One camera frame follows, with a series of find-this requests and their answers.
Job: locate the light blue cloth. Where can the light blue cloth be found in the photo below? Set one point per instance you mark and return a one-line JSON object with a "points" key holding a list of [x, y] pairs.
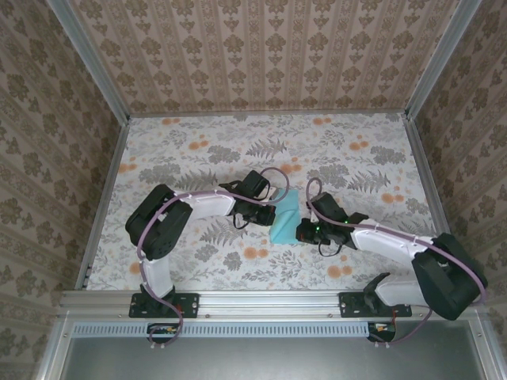
{"points": [[286, 221]]}

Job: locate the aluminium frame post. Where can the aluminium frame post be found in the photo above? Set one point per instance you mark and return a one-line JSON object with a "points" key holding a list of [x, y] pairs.
{"points": [[439, 59], [91, 59]]}

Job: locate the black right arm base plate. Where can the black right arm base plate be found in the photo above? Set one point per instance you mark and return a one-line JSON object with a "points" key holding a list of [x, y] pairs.
{"points": [[352, 305]]}

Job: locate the grey metal panel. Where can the grey metal panel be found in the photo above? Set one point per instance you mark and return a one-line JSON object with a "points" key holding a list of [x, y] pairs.
{"points": [[269, 360]]}

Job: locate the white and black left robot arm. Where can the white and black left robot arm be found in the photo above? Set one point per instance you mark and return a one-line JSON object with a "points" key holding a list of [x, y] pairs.
{"points": [[162, 225]]}

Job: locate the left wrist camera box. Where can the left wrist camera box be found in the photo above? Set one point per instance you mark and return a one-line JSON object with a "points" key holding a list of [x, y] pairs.
{"points": [[273, 194]]}

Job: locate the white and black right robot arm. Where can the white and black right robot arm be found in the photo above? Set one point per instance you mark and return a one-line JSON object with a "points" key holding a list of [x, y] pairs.
{"points": [[435, 273]]}

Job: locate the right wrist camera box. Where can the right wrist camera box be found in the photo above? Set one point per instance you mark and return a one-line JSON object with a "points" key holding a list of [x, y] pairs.
{"points": [[309, 207]]}

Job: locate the aluminium mounting rail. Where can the aluminium mounting rail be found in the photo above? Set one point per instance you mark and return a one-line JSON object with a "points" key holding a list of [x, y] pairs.
{"points": [[269, 305]]}

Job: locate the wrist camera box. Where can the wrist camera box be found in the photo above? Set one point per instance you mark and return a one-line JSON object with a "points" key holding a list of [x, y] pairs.
{"points": [[309, 207], [273, 194]]}

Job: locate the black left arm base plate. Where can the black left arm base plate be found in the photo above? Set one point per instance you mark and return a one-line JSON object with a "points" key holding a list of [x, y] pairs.
{"points": [[190, 305]]}

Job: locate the aluminium side rail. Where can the aluminium side rail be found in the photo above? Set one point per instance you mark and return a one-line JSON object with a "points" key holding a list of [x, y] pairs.
{"points": [[435, 178], [104, 202]]}

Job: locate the floral printed table cover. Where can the floral printed table cover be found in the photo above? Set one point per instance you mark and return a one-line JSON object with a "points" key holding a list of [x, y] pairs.
{"points": [[245, 142]]}

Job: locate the small black connector board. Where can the small black connector board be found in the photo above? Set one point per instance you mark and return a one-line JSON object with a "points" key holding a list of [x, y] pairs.
{"points": [[162, 329], [382, 328]]}

